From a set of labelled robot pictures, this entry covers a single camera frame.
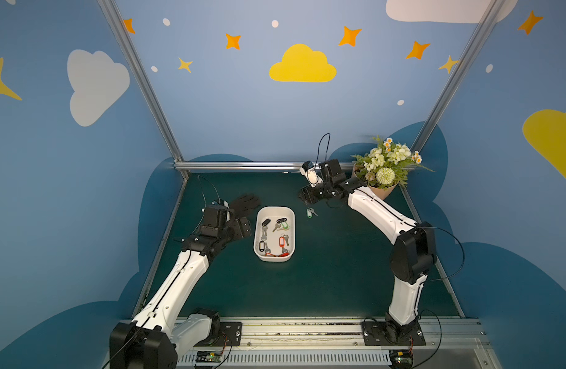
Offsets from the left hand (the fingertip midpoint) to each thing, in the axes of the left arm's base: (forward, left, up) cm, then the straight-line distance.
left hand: (239, 223), depth 83 cm
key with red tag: (-3, -17, -17) cm, 24 cm away
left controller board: (-39, +6, -18) cm, 43 cm away
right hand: (+15, -25, +2) cm, 29 cm away
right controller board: (-38, -56, -19) cm, 70 cm away
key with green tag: (+18, -28, -18) cm, 38 cm away
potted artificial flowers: (+20, -55, +11) cm, 60 cm away
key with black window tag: (0, -7, -17) cm, 19 cm away
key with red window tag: (+2, -16, -16) cm, 23 cm away
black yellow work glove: (+21, +5, -19) cm, 28 cm away
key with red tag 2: (-3, -10, -16) cm, 20 cm away
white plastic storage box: (+6, -12, -17) cm, 22 cm away
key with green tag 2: (+12, -15, -17) cm, 26 cm away
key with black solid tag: (+8, -8, -17) cm, 21 cm away
